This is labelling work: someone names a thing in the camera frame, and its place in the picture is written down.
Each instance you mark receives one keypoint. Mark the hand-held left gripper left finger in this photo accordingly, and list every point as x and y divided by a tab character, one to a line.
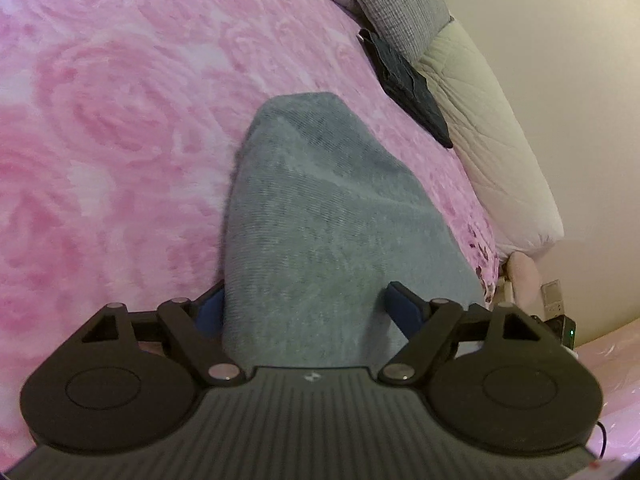
210	315

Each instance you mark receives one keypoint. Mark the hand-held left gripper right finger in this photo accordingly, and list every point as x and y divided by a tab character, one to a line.
402	310

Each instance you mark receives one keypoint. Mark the grey sweatpants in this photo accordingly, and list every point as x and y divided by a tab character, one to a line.
325	235

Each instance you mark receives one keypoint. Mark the beige quilted headboard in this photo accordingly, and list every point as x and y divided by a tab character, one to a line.
490	160

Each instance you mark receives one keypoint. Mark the pink floral bed blanket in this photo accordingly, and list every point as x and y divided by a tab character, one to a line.
125	135

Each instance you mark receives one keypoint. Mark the folded black garment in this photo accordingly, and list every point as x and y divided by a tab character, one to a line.
410	90

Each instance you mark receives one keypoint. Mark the grey knit pillow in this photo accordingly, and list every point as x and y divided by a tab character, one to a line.
395	5

